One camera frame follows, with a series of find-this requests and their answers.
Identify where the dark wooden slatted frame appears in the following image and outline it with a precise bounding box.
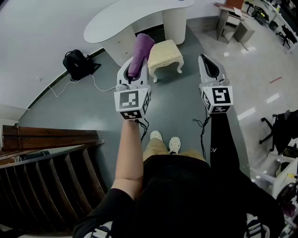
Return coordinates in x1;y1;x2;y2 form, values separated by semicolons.
0;125;107;233

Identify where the person's right forearm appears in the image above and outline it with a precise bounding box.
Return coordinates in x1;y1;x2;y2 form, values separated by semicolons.
209;112;251;179

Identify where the black office chair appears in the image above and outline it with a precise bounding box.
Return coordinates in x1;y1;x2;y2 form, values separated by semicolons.
259;110;298;155

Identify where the person's right cream shoe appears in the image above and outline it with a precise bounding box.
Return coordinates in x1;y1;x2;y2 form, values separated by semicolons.
168;136;182;155

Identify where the white power cable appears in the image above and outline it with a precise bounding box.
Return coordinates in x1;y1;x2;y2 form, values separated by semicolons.
47;74;117;98

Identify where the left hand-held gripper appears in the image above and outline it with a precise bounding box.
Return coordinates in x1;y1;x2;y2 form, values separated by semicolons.
114;57;152;121

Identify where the black backpack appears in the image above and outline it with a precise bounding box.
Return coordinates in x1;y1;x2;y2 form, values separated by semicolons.
62;49;102;81

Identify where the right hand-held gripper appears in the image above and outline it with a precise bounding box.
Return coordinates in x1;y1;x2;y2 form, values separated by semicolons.
198;53;234;116

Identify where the white curved desk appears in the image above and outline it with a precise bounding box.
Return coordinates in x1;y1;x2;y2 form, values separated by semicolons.
83;0;195;67

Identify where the small wooden side cabinet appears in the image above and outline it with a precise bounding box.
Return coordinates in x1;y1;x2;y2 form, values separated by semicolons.
213;1;256;45

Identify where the person's black shirt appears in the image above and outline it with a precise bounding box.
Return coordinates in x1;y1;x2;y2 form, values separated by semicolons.
73;154;286;238

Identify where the person's left forearm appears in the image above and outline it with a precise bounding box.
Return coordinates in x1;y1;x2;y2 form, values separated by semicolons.
111;119;149;200

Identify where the cream upholstered footstool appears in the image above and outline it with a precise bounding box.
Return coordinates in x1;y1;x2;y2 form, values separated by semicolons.
148;39;184;83

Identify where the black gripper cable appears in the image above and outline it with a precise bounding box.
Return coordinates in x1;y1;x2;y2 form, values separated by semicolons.
138;118;149;141
192;116;212;161

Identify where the purple wiping cloth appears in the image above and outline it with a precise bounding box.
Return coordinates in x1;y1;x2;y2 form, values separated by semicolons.
127;33;156;81

